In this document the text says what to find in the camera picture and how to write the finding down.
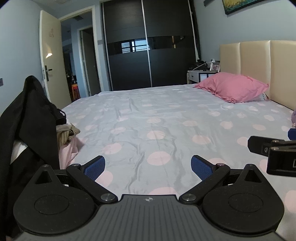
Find dark sliding door wardrobe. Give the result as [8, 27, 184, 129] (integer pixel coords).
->
[101, 0, 202, 91]

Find white nightstand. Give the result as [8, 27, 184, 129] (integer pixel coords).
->
[187, 70, 220, 85]

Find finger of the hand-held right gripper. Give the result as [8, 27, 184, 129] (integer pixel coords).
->
[247, 136, 287, 160]

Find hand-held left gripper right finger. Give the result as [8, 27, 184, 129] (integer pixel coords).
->
[179, 155, 265, 205]

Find framed wall painting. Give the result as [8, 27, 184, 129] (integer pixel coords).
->
[222, 0, 296, 15]

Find striped beige garment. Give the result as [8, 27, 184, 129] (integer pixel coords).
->
[55, 123, 81, 151]

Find light pink cloth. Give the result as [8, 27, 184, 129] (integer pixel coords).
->
[59, 137, 85, 169]

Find metal door handle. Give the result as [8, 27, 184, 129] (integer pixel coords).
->
[43, 65, 53, 81]

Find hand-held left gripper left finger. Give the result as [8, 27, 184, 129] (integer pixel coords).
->
[30, 155, 117, 204]

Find pink pillow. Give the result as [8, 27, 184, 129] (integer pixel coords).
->
[194, 72, 270, 104]

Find black pants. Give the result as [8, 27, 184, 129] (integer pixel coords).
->
[0, 75, 68, 241]

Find cream room door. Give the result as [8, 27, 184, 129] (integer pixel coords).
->
[39, 10, 72, 109]

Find white pillow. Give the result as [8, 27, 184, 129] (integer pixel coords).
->
[253, 92, 270, 102]

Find cream padded headboard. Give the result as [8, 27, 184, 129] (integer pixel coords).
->
[220, 40, 296, 112]

